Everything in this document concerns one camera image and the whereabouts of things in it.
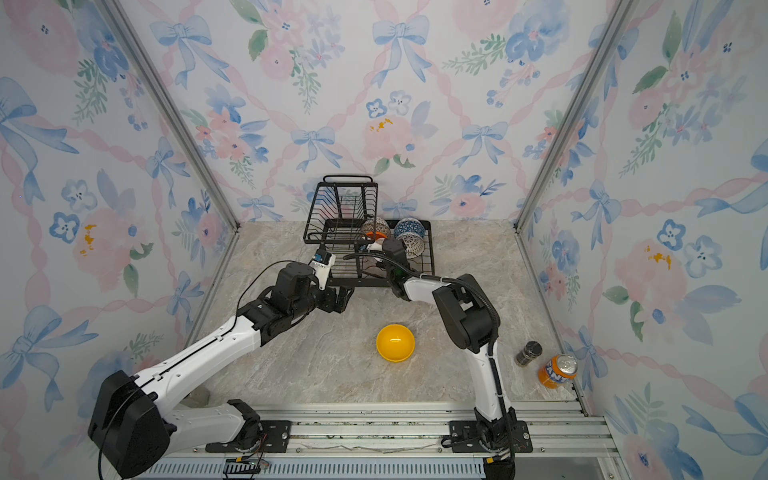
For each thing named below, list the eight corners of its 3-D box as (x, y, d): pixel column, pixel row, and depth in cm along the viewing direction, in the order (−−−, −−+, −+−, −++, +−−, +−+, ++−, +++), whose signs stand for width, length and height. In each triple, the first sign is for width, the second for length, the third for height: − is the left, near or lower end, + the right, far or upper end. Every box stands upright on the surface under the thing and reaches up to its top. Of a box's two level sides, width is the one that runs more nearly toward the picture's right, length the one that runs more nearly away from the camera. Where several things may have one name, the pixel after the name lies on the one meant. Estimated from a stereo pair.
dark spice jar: (519, 369, 86) (533, 356, 78) (511, 358, 88) (524, 343, 80) (530, 364, 87) (545, 350, 79) (521, 353, 89) (535, 338, 81)
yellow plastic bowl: (376, 365, 87) (375, 358, 83) (377, 331, 94) (376, 323, 90) (414, 365, 88) (415, 358, 83) (412, 331, 94) (413, 323, 90)
